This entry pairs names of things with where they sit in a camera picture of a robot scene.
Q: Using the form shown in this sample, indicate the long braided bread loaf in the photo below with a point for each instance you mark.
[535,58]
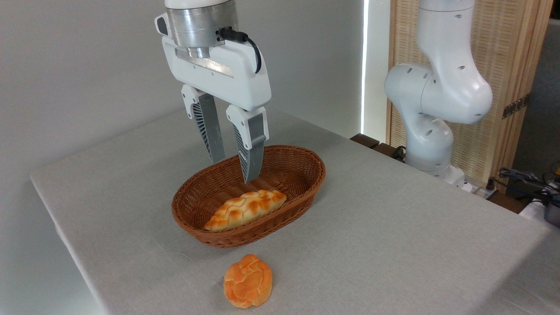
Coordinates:
[245,210]

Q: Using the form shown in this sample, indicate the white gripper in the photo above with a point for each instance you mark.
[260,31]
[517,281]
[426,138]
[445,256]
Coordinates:
[236,78]

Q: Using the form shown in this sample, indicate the brown oval wicker basket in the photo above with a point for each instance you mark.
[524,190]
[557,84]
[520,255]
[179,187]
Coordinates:
[197,197]

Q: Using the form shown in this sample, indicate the round orange bread bun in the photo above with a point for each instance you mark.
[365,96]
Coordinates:
[247,282]

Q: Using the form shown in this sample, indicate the black screen hinge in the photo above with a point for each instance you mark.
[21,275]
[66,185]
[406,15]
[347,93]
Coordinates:
[516,106]

